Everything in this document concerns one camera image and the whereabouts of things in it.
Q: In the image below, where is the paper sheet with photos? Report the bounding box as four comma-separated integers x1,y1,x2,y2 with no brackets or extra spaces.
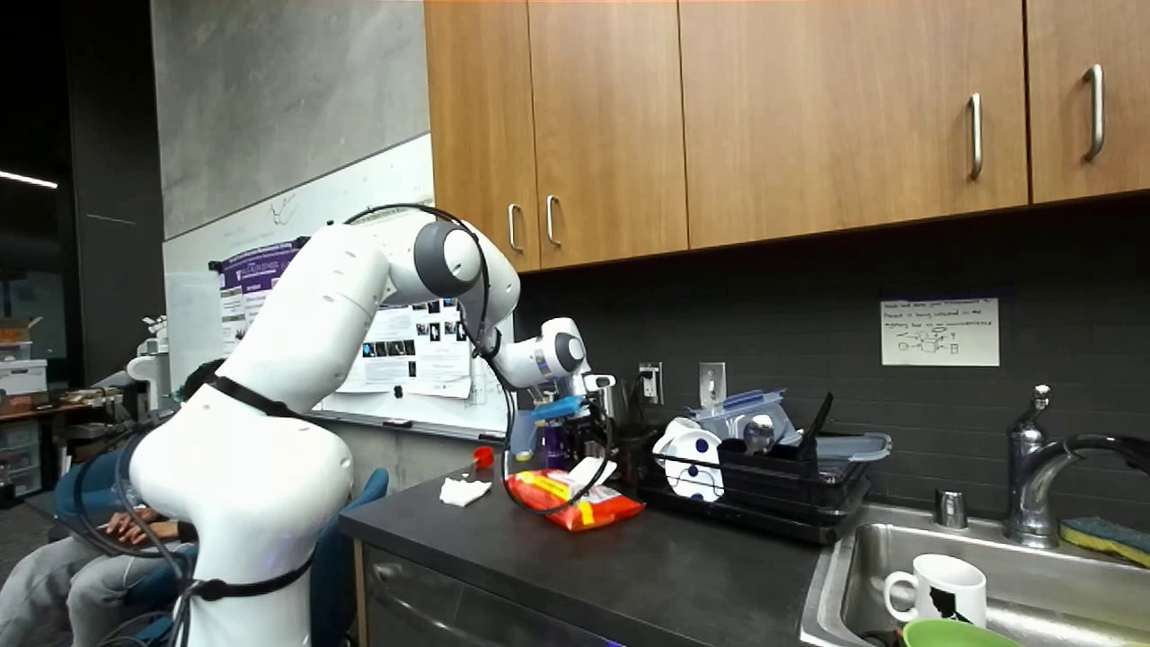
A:
336,297,476,403

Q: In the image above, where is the poster with purple header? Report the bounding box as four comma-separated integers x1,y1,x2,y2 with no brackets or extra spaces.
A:
212,240,304,346

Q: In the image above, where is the black kitchen utensil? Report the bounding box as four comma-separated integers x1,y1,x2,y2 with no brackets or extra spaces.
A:
801,387,837,454

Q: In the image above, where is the medium wooden cabinet door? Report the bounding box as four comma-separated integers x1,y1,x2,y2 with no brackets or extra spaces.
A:
523,0,688,268

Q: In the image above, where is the seated person in blue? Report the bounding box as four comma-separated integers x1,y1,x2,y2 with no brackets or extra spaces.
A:
0,356,231,647

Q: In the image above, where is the purple soap bottle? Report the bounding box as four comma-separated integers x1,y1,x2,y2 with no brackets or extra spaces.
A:
533,423,573,473

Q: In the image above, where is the blue chair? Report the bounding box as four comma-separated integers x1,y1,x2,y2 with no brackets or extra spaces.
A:
304,463,395,647

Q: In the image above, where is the white plate with dark print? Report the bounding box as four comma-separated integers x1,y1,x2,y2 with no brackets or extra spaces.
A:
650,412,728,505

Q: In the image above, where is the yellow green sponge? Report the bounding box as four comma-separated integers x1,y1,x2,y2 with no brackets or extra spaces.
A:
1055,515,1150,569

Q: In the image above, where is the green bowl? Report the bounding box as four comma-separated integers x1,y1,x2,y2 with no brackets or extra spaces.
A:
897,614,1021,647

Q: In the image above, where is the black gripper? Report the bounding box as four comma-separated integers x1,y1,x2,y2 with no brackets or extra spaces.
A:
551,412,623,491

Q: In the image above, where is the narrow wooden cabinet door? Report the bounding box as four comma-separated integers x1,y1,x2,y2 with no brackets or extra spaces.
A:
425,0,543,284

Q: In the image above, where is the white whiteboard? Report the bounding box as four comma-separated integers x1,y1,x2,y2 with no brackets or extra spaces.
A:
158,131,522,441

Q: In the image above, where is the white wall outlet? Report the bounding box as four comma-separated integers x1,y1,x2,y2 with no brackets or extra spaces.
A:
698,356,728,412
635,359,669,408

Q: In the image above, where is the ceiling light strip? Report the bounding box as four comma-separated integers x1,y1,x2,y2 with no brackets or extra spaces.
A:
0,165,60,193

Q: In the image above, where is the chrome faucet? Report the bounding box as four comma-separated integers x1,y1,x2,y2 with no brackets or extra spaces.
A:
1002,382,1150,550

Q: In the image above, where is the wooden cabinet door at edge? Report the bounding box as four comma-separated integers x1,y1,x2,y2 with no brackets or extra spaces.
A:
1023,0,1150,203

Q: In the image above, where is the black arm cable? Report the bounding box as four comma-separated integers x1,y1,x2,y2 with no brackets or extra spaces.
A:
340,201,494,352

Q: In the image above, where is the clear container with blue lid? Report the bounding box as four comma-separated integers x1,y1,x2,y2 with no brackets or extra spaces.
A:
694,383,805,454

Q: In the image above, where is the blue plastic cup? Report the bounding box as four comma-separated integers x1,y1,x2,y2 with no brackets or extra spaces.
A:
508,415,540,472

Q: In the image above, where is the wide wooden cabinet door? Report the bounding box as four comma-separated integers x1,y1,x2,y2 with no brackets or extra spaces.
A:
674,0,1032,250

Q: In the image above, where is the crumpled white napkin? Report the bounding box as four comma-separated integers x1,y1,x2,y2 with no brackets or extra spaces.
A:
434,473,494,511

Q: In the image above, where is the orange pack of wipes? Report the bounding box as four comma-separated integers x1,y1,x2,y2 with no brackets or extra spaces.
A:
498,456,650,534

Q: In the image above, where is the black dish rack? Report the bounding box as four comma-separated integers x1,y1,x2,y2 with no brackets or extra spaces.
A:
613,423,884,550

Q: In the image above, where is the white paper wall sign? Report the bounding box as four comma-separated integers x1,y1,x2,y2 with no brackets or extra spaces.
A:
878,294,1002,370

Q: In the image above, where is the grey blue tray lid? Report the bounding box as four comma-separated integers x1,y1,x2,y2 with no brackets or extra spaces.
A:
813,429,896,466

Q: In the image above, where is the small steel sink cap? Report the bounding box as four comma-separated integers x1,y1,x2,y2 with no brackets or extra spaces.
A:
933,484,969,530

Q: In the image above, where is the dark base cabinet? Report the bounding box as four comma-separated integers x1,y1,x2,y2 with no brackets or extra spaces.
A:
343,534,624,647

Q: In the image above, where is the seated person's hand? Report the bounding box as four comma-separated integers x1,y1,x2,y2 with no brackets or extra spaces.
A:
100,505,184,554

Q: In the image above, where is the stainless steel sink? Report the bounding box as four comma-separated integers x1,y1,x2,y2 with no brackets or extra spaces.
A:
799,500,1150,647

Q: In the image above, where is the white storage box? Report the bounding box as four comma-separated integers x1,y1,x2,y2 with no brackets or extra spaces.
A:
0,356,51,397

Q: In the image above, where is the white mug with black print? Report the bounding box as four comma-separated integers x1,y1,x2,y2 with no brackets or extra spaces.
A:
880,550,990,627

